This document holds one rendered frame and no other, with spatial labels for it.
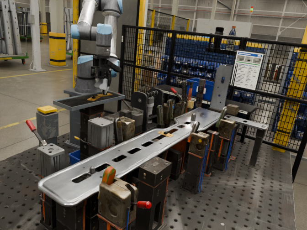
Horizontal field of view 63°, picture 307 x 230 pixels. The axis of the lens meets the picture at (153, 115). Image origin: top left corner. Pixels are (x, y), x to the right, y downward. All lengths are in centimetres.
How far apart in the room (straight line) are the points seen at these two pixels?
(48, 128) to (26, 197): 40
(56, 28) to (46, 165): 820
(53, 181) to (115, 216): 27
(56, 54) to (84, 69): 746
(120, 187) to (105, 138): 40
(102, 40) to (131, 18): 250
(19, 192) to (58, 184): 54
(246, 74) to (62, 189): 170
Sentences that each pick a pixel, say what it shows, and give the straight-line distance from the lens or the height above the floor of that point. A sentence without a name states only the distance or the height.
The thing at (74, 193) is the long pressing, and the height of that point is 100.
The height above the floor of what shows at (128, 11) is 174.
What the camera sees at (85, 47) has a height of 114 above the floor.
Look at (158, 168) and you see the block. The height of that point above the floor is 103.
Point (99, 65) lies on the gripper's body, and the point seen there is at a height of 133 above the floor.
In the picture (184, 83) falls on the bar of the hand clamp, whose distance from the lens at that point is 177.
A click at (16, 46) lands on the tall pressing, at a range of 939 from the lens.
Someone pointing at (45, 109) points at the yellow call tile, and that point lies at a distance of 118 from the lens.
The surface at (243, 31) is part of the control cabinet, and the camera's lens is 815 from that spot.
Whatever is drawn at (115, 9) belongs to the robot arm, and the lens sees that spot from 175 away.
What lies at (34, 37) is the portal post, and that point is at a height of 97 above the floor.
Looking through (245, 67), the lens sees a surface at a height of 132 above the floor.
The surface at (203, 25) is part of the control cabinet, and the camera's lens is 840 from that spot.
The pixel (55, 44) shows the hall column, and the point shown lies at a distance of 909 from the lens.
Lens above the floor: 154
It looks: 19 degrees down
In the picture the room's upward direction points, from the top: 6 degrees clockwise
